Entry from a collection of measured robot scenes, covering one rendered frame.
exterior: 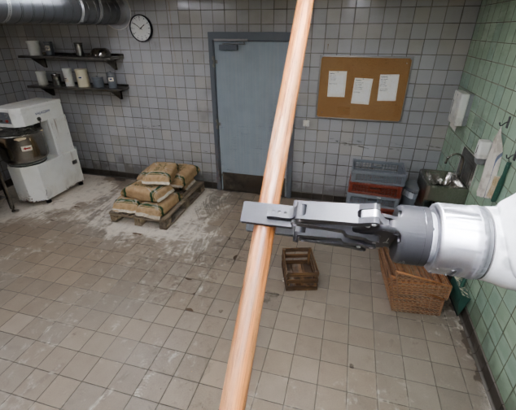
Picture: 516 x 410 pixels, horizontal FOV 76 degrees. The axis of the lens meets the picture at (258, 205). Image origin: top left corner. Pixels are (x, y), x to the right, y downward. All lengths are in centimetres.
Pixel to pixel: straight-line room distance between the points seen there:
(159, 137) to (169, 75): 93
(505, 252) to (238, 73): 431
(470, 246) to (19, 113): 514
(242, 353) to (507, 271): 31
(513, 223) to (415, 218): 9
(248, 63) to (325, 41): 97
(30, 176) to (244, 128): 295
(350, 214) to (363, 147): 419
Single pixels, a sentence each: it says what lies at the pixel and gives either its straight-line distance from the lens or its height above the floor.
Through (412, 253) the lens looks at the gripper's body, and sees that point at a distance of 44.
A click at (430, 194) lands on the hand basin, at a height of 79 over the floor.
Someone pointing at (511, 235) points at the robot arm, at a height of 200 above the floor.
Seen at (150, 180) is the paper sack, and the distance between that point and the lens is 436.
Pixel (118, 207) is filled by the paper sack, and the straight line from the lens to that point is 450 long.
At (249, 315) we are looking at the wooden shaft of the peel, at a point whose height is 188.
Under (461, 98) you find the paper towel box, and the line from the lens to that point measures 397.
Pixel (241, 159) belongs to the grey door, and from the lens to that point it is 485.
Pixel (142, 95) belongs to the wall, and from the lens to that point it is 530.
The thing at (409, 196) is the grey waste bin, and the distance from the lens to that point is 428.
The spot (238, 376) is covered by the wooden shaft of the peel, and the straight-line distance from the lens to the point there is 43.
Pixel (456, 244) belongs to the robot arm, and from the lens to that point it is 44.
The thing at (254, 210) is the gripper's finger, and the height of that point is 197.
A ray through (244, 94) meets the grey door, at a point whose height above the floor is 143.
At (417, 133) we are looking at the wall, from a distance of 459.
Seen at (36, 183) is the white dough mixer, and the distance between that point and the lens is 545.
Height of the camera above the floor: 219
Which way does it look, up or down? 28 degrees down
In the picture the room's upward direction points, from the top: straight up
